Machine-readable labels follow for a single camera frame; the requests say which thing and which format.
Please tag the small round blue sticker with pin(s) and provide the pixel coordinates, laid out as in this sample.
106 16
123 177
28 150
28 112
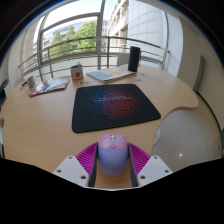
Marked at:
137 79
142 74

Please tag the white chair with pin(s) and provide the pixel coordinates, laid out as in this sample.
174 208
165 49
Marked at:
123 60

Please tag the light blue magazine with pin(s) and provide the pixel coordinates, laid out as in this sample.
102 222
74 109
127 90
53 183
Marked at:
110 74

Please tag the pink and lilac computer mouse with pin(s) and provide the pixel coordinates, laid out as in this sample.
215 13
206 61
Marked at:
112 155

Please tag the white red mug with plant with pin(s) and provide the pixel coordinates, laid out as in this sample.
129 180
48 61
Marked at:
76 72

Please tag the grey metal railing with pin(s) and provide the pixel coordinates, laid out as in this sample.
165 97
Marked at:
83 39

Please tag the red magazine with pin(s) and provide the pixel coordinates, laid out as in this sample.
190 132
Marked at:
50 85

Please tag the black mouse pad with swirl print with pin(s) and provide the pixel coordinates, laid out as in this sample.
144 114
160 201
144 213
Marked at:
113 106

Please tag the dark pen cup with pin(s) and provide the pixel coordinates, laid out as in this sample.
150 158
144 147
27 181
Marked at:
31 82

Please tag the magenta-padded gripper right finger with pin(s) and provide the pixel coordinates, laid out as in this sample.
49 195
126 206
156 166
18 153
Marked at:
140 158

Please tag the black drink bottle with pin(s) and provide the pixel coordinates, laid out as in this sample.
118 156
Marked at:
134 59

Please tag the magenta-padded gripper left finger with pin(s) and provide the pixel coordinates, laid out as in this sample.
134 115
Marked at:
85 158

